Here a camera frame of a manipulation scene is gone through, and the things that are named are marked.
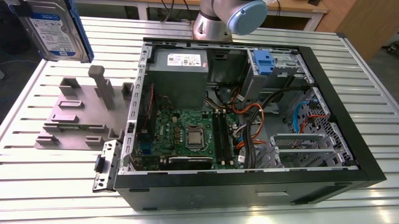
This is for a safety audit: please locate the blue data wire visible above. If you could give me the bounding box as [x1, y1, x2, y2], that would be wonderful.
[292, 99, 319, 134]

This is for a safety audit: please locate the black graphics card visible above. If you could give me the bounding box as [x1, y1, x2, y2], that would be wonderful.
[159, 155, 215, 170]

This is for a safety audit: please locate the hard disk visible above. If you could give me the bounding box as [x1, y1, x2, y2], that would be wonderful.
[8, 0, 96, 63]

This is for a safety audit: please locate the wooden desk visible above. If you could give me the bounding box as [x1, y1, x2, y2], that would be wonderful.
[265, 0, 331, 32]

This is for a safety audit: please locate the white desk frame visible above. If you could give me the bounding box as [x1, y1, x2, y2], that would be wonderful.
[74, 0, 200, 21]

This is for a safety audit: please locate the black PC case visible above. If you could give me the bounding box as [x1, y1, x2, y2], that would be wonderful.
[113, 36, 387, 212]

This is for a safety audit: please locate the blue drive bay latch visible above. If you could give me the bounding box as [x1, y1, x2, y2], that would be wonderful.
[253, 50, 275, 76]

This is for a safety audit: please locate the wooden cabinet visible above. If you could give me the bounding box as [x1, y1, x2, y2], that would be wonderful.
[316, 0, 399, 61]

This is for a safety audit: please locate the black RAM slot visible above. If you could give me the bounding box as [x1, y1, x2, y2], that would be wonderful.
[212, 109, 228, 166]
[219, 109, 235, 165]

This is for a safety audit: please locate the grey power supply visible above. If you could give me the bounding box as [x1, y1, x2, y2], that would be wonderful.
[145, 48, 209, 110]

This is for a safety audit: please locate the silver CPU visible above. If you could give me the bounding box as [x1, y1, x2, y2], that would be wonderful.
[185, 132, 205, 145]

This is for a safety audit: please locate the green motherboard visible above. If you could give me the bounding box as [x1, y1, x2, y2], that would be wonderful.
[133, 109, 247, 171]

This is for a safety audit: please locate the grey expansion card bracket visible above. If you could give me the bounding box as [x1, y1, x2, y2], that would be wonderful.
[92, 139, 122, 193]

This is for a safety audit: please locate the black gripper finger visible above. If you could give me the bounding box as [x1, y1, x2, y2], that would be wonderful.
[17, 0, 32, 17]

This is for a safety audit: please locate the grey parts rack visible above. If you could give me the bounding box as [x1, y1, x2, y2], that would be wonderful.
[33, 65, 134, 150]

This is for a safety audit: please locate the black cable bundle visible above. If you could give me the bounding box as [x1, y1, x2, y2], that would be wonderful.
[244, 85, 312, 169]

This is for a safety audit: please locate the grey metal disk bay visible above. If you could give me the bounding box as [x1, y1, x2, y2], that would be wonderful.
[269, 133, 345, 168]

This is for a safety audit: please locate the orange disk power wire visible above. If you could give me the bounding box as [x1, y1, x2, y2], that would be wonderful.
[307, 115, 331, 124]

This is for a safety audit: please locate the orange wire bundle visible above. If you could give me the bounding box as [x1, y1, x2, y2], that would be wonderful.
[231, 102, 268, 150]

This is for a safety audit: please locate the thin red wire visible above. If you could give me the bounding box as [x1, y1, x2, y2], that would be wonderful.
[141, 83, 156, 134]

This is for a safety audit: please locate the green RAM stick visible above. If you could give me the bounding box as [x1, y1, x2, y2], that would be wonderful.
[56, 125, 105, 130]

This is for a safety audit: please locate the CPU socket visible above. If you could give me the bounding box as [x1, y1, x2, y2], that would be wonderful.
[183, 125, 209, 154]

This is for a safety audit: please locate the yellow black wire bundle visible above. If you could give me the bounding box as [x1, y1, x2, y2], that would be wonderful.
[204, 97, 227, 110]

